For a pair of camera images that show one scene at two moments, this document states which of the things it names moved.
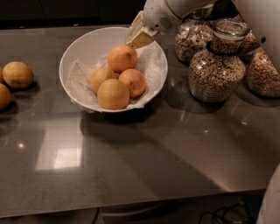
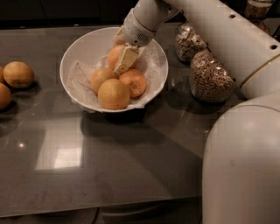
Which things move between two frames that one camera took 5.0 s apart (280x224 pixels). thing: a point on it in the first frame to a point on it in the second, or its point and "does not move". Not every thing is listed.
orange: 113,94 does not move
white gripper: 158,15 to 135,31
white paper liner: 149,62 does not move
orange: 5,97 does not move
